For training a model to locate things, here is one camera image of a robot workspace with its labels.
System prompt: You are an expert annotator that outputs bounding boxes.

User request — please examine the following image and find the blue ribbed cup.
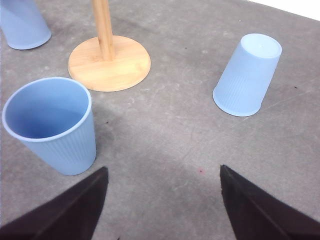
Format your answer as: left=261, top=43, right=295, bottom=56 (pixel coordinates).
left=0, top=0, right=52, bottom=50
left=2, top=77, right=97, bottom=176
left=212, top=33, right=282, bottom=117

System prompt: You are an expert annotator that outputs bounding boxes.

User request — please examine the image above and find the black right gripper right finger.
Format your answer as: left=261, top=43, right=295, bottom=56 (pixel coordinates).
left=220, top=165, right=320, bottom=240

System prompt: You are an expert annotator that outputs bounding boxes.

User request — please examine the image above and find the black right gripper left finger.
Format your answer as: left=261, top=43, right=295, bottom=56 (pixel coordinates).
left=0, top=166, right=109, bottom=240

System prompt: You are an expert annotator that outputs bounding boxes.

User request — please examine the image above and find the wooden cup tree stand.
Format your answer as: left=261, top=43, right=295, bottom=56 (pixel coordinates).
left=68, top=0, right=151, bottom=92

